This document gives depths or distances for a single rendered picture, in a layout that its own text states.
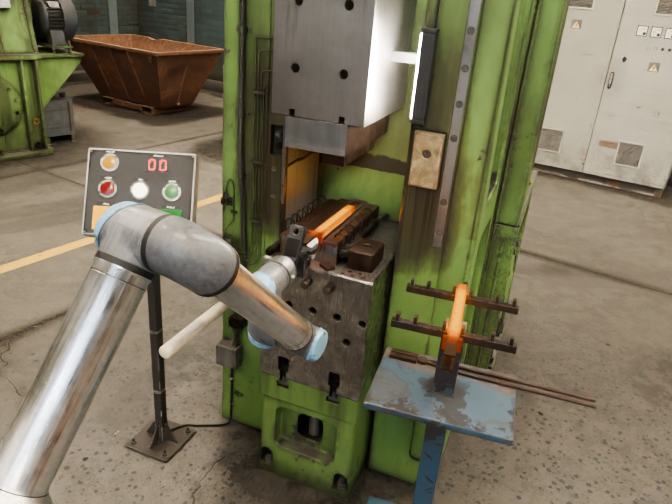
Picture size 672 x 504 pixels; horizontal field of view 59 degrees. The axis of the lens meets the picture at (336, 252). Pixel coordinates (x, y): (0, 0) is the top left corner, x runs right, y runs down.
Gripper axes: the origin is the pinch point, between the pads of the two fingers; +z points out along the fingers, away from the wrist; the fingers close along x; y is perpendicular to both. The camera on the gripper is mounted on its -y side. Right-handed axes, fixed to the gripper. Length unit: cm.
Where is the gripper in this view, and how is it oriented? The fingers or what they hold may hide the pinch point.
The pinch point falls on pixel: (312, 237)
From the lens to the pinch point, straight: 185.6
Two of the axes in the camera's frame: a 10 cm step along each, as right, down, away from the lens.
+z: 3.7, -3.7, 8.5
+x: 9.3, 2.2, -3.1
